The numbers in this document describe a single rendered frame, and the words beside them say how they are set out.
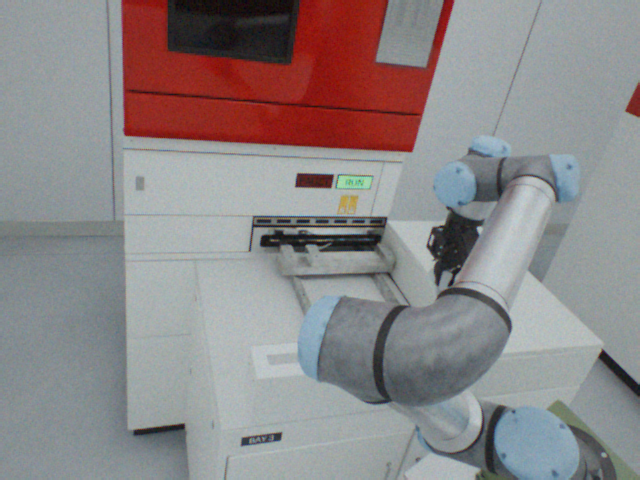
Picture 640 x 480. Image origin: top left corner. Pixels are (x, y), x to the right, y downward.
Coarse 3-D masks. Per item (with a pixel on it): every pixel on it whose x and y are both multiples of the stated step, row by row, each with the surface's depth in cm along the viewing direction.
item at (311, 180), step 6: (300, 174) 152; (306, 174) 152; (312, 174) 153; (300, 180) 153; (306, 180) 153; (312, 180) 154; (318, 180) 154; (324, 180) 155; (330, 180) 156; (312, 186) 155; (318, 186) 155; (324, 186) 156; (330, 186) 157
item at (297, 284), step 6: (294, 276) 153; (294, 282) 152; (300, 282) 151; (294, 288) 151; (300, 288) 148; (300, 294) 146; (306, 294) 146; (300, 300) 146; (306, 300) 144; (306, 306) 142; (306, 312) 141
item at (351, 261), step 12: (300, 252) 159; (324, 252) 162; (336, 252) 163; (348, 252) 164; (360, 252) 166; (372, 252) 167; (300, 264) 154; (324, 264) 156; (336, 264) 157; (348, 264) 158; (360, 264) 159; (372, 264) 161; (384, 264) 162
